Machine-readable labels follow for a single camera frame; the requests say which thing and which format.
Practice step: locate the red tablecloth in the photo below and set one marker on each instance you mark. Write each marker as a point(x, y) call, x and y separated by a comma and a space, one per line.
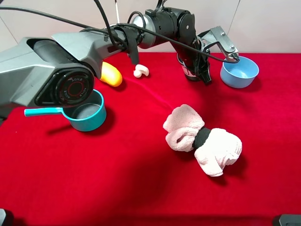
point(125, 174)

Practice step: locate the yellow mango toy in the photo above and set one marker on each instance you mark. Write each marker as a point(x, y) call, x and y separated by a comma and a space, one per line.
point(110, 75)

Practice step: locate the white mushroom toy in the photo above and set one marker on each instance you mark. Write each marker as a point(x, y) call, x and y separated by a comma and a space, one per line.
point(140, 70)

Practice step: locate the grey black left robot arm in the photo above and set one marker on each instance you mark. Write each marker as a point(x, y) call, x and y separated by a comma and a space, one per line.
point(61, 71)

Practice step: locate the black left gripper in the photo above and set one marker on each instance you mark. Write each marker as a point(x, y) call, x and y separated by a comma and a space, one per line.
point(193, 60)

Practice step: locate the black mesh pen holder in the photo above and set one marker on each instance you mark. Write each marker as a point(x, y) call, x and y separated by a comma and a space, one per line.
point(188, 72)

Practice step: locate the blue bowl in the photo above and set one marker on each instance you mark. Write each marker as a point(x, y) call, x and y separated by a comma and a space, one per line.
point(239, 75)

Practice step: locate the black base corner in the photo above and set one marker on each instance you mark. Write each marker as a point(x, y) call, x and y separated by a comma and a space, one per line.
point(6, 218)
point(287, 220)

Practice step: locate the teal saucepan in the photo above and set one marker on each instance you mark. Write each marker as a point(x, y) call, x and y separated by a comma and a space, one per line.
point(85, 117)

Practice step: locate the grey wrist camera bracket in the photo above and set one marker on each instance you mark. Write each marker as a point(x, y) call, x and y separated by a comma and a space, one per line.
point(217, 36)

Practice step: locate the pink towel with black band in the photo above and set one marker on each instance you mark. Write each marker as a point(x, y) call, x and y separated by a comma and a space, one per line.
point(214, 148)

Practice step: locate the white pole on wall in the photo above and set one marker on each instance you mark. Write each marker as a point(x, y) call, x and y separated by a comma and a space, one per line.
point(117, 11)

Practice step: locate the black right base corner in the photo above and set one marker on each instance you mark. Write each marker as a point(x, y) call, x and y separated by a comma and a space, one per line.
point(287, 220)

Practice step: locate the black left base corner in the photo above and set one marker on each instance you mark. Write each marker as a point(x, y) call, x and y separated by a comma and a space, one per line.
point(6, 218)

